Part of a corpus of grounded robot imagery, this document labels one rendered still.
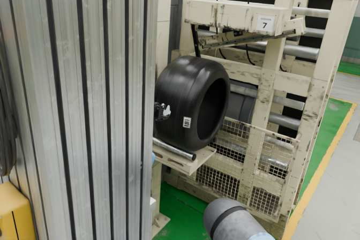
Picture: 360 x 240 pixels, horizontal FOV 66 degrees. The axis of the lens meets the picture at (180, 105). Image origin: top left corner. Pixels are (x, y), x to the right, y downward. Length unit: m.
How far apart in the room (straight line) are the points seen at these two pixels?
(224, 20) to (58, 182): 1.44
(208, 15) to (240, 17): 0.21
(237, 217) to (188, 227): 1.84
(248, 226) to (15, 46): 0.58
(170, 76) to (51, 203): 1.14
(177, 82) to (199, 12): 0.53
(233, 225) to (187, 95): 0.89
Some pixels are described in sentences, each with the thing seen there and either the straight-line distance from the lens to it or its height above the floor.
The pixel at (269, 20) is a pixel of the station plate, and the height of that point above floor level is 1.72.
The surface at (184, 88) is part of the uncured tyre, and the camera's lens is 1.48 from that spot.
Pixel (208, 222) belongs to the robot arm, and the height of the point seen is 1.32.
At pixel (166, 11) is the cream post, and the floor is 1.71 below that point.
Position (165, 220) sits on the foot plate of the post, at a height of 0.01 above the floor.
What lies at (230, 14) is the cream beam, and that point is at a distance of 1.75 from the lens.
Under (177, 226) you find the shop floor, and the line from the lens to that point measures 2.55.
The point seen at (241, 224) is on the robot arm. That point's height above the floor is 1.36.
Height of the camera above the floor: 1.85
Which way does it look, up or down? 23 degrees down
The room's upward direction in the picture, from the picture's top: 4 degrees clockwise
